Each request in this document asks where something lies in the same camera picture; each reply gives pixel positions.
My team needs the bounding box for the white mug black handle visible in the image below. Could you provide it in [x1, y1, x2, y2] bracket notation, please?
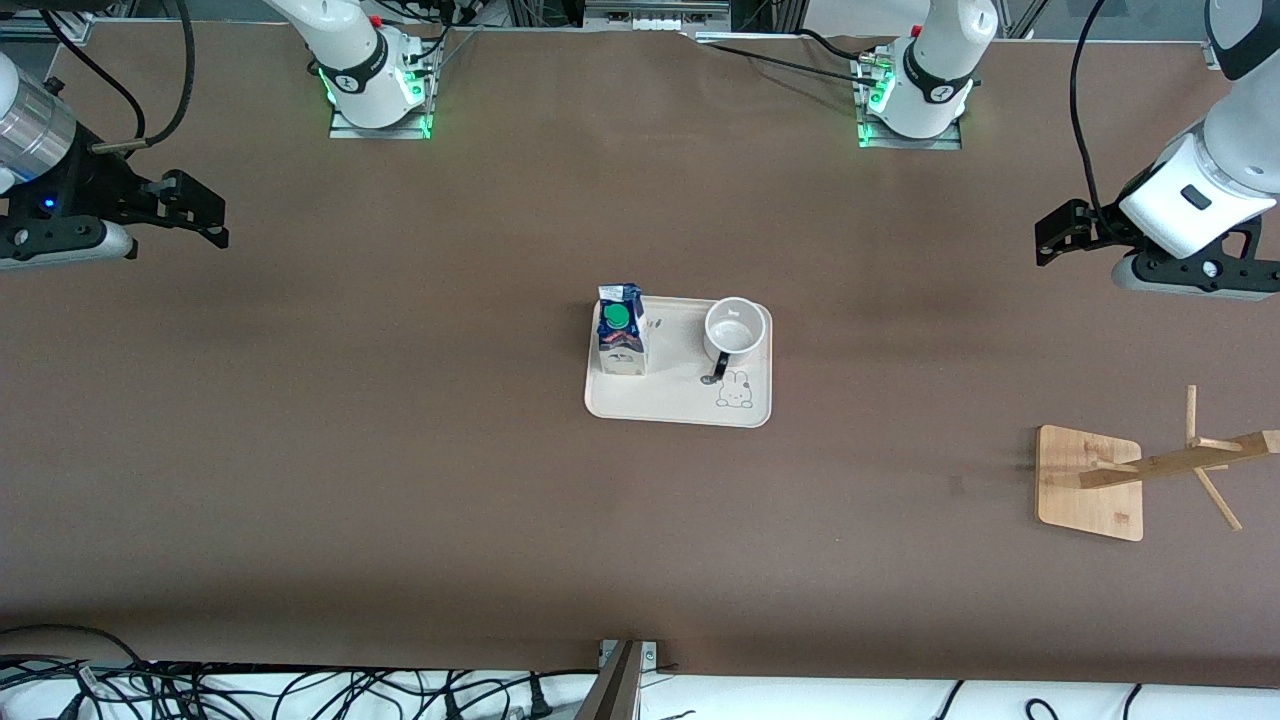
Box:
[702, 296, 769, 386]

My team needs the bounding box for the blue white milk carton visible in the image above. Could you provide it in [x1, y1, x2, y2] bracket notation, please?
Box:
[596, 283, 649, 378]

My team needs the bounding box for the wooden cup rack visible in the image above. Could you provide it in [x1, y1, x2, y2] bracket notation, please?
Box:
[1035, 385, 1280, 543]

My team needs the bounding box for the cream tray with bear print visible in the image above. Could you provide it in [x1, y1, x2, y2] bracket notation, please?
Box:
[584, 295, 774, 429]

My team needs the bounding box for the grey metal box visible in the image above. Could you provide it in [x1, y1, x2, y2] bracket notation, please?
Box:
[584, 0, 731, 31]

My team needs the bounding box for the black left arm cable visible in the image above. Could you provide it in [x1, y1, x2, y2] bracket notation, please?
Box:
[1068, 0, 1113, 233]

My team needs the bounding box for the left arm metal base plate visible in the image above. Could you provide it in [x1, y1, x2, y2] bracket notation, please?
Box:
[855, 55, 963, 151]

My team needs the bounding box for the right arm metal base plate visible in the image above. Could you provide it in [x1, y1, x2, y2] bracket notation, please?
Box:
[328, 40, 433, 141]

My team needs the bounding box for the black base cable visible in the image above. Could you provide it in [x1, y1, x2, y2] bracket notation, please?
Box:
[795, 28, 891, 63]
[695, 40, 881, 86]

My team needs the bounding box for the metal frame beam with bracket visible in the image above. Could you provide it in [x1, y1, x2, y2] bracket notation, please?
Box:
[575, 639, 658, 720]

